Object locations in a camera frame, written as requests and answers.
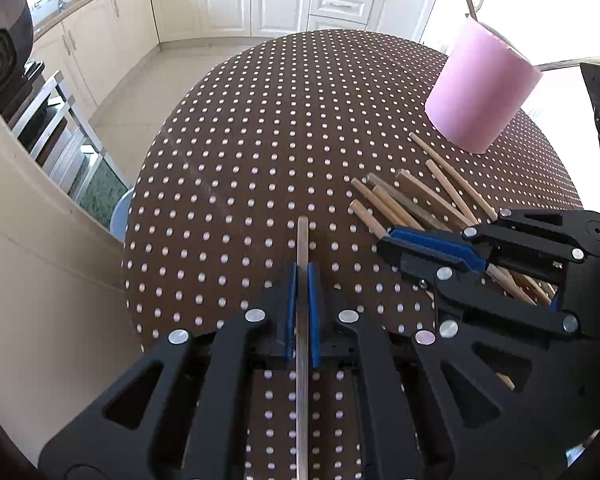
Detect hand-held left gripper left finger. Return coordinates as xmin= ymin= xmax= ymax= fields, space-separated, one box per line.
xmin=37 ymin=261 xmax=301 ymax=480

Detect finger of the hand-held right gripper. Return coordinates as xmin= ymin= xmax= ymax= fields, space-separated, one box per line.
xmin=389 ymin=208 xmax=589 ymax=264
xmin=377 ymin=236 xmax=582 ymax=397

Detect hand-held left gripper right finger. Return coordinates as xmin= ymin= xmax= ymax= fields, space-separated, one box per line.
xmin=307 ymin=262 xmax=581 ymax=480

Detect bunch of wooden chopsticks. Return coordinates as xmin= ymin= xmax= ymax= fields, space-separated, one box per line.
xmin=349 ymin=132 xmax=558 ymax=391

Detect thin wooden chopstick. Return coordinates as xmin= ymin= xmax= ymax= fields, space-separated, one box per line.
xmin=295 ymin=216 xmax=311 ymax=480

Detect pink cup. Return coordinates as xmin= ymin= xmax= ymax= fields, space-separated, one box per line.
xmin=424 ymin=16 xmax=544 ymax=155

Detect brown polka-dot tablecloth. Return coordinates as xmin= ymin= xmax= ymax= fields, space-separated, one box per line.
xmin=121 ymin=29 xmax=586 ymax=480

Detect light blue stool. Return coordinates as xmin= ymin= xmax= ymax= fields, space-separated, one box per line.
xmin=109 ymin=187 xmax=136 ymax=243

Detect cream tall cabinet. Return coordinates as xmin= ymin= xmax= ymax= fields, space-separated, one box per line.
xmin=0 ymin=77 xmax=148 ymax=401

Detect metal rack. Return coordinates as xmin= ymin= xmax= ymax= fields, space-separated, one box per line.
xmin=7 ymin=62 xmax=131 ymax=211

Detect cream kitchen cabinets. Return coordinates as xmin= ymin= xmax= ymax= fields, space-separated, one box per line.
xmin=30 ymin=0 xmax=443 ymax=116

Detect black kitchen appliance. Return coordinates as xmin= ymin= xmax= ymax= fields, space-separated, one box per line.
xmin=0 ymin=0 xmax=35 ymax=116

